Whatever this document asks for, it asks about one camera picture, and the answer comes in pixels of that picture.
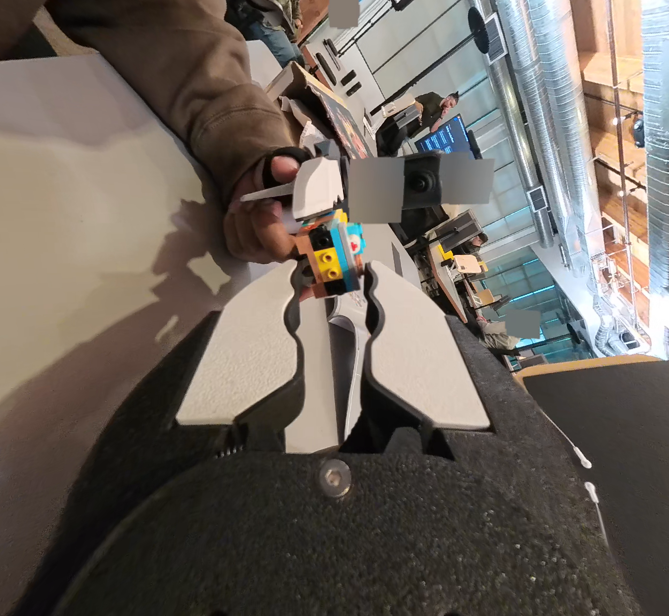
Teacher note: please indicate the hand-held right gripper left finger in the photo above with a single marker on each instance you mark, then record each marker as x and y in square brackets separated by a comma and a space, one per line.
[245, 360]

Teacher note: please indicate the dark wall screen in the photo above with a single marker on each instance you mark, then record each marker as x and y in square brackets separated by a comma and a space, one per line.
[444, 138]

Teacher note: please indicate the small colourful toy brick build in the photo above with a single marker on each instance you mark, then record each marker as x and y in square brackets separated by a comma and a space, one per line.
[329, 255]

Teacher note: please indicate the person's left hand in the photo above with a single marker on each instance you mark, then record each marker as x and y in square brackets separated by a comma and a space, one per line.
[256, 229]

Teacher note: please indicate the dark toy set box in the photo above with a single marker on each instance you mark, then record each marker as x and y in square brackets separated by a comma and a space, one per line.
[339, 120]

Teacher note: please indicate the grey desk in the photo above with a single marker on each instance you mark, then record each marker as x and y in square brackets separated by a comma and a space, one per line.
[78, 208]

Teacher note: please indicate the black floor lamp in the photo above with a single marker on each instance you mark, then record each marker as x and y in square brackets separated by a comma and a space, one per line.
[476, 26]

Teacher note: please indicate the silver ceiling air ducts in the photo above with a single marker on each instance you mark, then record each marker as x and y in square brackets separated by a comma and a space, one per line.
[528, 104]

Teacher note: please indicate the person's left forearm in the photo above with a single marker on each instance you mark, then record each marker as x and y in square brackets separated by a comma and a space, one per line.
[172, 52]

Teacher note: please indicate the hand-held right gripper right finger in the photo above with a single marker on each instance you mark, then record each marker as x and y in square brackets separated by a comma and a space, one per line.
[428, 365]

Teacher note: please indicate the computer monitor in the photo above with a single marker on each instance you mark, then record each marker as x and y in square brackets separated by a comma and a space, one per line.
[457, 229]

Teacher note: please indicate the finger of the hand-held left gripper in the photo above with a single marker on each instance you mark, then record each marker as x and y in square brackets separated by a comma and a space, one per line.
[319, 187]

